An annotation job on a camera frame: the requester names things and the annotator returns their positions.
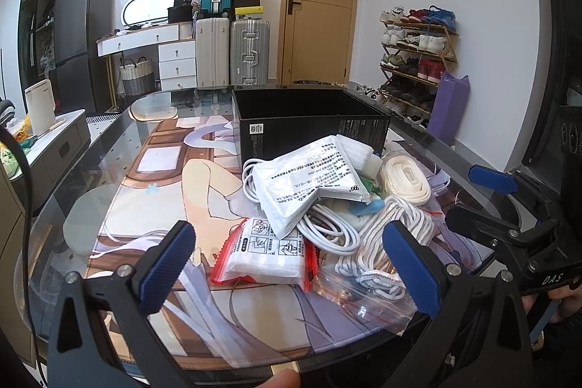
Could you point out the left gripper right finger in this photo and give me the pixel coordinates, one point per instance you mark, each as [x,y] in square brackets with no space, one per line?
[477,335]

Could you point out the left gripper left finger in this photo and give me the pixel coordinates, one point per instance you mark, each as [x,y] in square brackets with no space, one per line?
[80,351]

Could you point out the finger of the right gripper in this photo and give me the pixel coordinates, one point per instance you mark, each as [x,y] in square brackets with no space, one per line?
[492,179]
[484,228]

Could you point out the white foam piece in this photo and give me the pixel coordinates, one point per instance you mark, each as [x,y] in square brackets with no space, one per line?
[361,156]

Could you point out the red white tissue packet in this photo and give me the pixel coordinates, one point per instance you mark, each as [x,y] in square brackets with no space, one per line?
[253,254]

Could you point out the white green medicine packet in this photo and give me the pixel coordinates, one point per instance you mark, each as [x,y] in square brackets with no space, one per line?
[287,186]

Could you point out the person right hand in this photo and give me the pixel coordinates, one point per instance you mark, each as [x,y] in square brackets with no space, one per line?
[570,301]

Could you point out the person left hand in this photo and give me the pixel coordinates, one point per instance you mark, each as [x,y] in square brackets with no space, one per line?
[287,378]

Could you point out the purple paper bag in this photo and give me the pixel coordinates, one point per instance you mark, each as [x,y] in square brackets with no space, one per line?
[449,107]

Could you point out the wooden shoe rack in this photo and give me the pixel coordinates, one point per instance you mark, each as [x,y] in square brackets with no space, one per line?
[418,48]

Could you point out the anime printed desk mat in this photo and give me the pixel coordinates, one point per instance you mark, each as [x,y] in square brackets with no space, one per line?
[247,298]

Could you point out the grey low cabinet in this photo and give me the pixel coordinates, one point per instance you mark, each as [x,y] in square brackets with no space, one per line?
[53,154]

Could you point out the black cardboard box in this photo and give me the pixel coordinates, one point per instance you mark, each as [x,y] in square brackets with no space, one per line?
[271,121]

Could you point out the woven laundry basket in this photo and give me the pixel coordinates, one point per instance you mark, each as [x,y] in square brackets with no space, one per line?
[137,76]

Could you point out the wooden door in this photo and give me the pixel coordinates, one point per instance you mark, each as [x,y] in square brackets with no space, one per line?
[315,40]

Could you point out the silver suitcase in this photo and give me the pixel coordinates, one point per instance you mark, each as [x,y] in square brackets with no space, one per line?
[249,52]

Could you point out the white vanity desk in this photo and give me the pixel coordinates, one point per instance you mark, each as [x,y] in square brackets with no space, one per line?
[176,52]

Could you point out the white suitcase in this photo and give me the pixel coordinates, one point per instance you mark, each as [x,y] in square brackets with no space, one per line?
[212,53]

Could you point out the black refrigerator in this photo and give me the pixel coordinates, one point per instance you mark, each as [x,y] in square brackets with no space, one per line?
[81,75]

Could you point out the oval vanity mirror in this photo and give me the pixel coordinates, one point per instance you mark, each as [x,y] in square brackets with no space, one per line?
[142,12]

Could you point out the black handbag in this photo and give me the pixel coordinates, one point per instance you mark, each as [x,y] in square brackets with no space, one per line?
[180,12]

